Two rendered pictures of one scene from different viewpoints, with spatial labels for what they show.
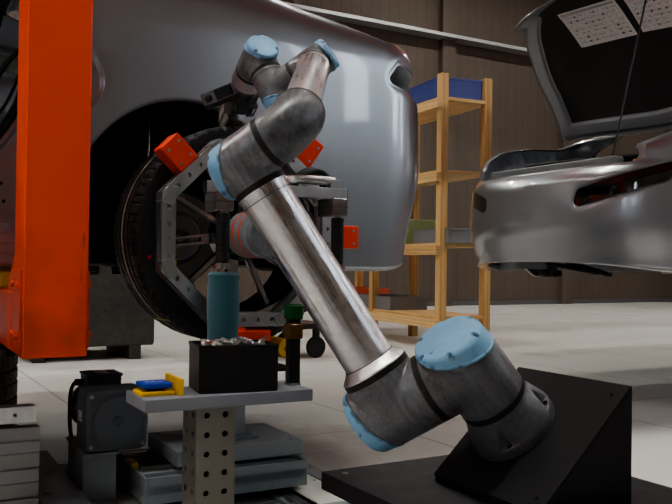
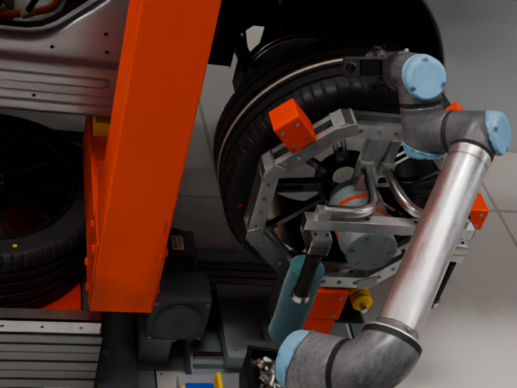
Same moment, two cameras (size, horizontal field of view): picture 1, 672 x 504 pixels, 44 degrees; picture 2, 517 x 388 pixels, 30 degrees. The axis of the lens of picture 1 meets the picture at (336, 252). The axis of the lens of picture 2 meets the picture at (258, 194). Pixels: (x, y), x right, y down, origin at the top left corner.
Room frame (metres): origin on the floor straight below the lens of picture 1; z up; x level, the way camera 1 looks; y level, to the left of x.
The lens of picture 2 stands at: (0.44, 0.19, 2.33)
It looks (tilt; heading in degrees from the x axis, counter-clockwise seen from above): 38 degrees down; 9
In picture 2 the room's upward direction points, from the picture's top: 16 degrees clockwise
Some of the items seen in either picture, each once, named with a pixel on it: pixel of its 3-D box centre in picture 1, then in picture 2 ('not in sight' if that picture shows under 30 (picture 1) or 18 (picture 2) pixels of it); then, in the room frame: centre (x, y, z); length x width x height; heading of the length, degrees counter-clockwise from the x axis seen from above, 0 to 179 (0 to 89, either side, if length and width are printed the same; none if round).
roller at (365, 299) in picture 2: (270, 344); (351, 272); (2.57, 0.20, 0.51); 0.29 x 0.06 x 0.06; 29
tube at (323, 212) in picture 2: not in sight; (349, 178); (2.27, 0.29, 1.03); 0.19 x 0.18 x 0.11; 29
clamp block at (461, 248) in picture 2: (332, 207); (450, 241); (2.33, 0.01, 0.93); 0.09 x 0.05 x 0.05; 29
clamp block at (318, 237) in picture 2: (219, 201); (315, 233); (2.17, 0.31, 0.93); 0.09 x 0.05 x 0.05; 29
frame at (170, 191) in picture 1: (248, 234); (355, 205); (2.43, 0.26, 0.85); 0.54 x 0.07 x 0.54; 119
